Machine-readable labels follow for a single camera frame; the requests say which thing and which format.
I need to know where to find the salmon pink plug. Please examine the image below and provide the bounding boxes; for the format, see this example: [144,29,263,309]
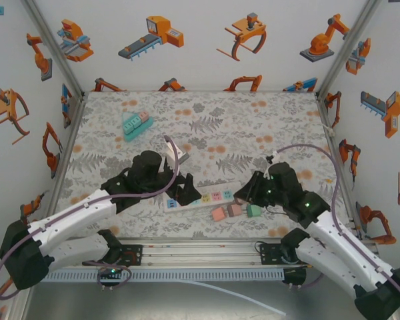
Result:
[211,207,231,222]

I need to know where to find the dusty pink plug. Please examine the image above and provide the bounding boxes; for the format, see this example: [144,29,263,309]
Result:
[226,203,247,218]

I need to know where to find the small black controller box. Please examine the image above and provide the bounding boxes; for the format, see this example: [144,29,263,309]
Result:
[282,267,307,288]
[97,265,125,284]

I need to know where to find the green plug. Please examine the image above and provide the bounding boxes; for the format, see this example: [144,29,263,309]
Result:
[245,203,263,218]

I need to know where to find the aluminium frame leg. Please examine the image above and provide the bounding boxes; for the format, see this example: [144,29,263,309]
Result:
[6,287,35,320]

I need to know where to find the white power strip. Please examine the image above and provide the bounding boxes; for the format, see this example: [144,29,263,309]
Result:
[163,188,241,214]

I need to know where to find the teal power strip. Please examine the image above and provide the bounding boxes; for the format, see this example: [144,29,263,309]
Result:
[121,111,155,143]

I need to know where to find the white plastic tube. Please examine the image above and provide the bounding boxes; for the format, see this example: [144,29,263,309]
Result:
[171,279,287,317]

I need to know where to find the floral table mat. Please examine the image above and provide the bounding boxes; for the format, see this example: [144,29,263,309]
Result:
[48,90,357,239]

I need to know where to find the aluminium front rail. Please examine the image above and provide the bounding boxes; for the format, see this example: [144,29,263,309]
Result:
[76,237,324,268]

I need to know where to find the aluminium frame post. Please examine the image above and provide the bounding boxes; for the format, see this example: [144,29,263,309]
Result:
[19,0,86,97]
[315,0,385,99]

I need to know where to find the white slotted cable duct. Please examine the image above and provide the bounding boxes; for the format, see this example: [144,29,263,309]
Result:
[41,269,285,283]

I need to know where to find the aluminium side rail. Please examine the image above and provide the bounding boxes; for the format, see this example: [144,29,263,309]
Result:
[315,93,363,239]
[39,93,87,234]

